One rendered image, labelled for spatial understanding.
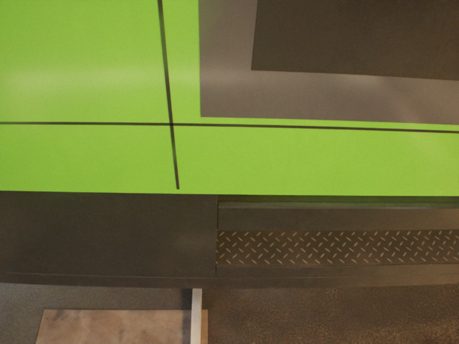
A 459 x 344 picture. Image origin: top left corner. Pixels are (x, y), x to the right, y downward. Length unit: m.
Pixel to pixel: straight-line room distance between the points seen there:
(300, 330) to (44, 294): 1.37
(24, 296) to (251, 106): 1.91
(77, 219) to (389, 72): 0.78
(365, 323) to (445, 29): 1.69
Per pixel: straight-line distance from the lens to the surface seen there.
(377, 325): 2.10
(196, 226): 0.96
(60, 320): 2.14
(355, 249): 1.26
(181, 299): 2.03
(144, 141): 0.66
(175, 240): 1.03
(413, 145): 0.74
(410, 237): 1.37
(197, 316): 1.92
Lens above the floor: 1.88
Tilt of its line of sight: 50 degrees down
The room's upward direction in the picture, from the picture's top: straight up
